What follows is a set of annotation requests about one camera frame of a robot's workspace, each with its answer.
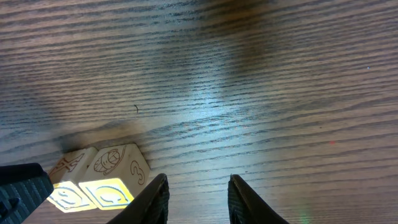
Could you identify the yellow wooden block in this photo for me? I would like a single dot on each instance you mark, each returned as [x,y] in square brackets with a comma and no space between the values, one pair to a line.
[116,176]

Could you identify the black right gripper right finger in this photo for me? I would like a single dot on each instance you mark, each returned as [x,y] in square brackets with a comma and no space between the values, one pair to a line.
[247,207]

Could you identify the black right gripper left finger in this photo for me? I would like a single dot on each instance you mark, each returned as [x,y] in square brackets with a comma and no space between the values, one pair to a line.
[151,206]

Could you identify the red W wooden block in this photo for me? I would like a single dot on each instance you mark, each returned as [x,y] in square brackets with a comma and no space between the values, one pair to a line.
[65,176]

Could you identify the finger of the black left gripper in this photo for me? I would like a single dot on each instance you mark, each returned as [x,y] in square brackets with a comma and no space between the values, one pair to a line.
[23,188]

